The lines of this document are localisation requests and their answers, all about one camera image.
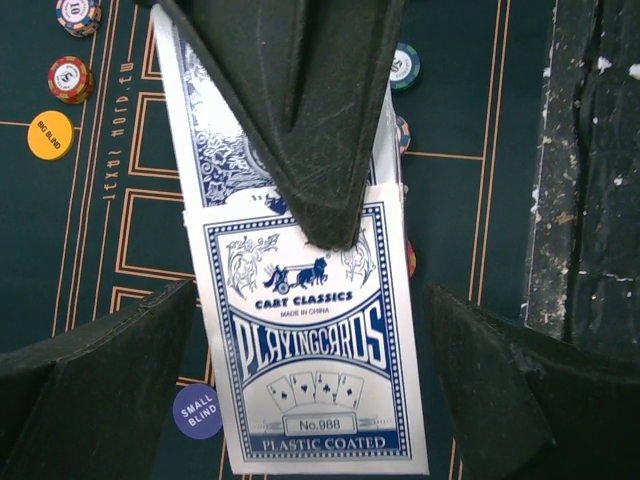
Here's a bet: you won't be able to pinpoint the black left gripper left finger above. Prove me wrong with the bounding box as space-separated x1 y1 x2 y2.
1 280 195 479

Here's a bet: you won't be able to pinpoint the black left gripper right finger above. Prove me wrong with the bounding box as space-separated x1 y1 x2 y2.
424 284 639 479

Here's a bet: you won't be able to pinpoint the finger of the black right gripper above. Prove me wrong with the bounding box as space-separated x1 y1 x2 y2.
162 1 405 249

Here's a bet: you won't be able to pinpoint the green poker chip stack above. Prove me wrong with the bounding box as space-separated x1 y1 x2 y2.
389 42 421 91

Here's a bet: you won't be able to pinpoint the purple small blind button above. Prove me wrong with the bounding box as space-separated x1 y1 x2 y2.
172 384 223 440

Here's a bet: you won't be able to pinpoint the blue backed playing card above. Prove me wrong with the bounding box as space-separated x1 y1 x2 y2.
150 1 399 210

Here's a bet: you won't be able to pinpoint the blue playing card deck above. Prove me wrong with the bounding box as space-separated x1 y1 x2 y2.
183 183 429 475

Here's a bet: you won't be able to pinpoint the orange chips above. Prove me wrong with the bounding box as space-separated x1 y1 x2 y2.
47 55 95 105

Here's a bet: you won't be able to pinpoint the yellow big blind button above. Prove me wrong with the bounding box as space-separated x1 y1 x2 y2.
27 110 75 161

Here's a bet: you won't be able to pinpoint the orange poker chip stack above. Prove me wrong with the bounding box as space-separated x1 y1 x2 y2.
407 241 417 277

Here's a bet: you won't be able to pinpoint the dark green poker mat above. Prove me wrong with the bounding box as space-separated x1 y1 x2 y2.
1 1 554 479

